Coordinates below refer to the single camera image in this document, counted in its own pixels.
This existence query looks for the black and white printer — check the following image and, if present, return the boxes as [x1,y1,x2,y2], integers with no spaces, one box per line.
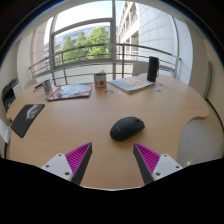
[0,78,19,113]

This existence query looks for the grey building facade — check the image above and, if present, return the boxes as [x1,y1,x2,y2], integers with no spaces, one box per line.
[116,1,176,61]

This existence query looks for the green trees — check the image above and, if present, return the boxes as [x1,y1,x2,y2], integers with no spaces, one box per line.
[54,25,111,64]

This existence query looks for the metal balcony railing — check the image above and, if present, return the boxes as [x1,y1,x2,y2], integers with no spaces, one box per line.
[28,42,183,86]

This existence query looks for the black cylinder speaker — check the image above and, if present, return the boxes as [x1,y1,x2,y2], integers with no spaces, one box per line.
[146,55,160,83]

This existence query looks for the red and dark magazine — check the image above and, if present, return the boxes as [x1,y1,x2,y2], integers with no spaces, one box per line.
[47,82,95,102]

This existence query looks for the black computer mouse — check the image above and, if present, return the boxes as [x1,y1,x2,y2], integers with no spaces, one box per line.
[109,116,146,142]

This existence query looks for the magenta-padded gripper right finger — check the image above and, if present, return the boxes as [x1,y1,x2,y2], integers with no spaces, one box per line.
[133,142,184,186]

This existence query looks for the black mouse pad grey print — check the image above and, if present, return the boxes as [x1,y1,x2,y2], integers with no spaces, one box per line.
[10,103,46,139]

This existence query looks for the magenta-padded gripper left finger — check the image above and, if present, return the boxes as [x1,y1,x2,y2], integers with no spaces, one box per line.
[40,142,93,186]

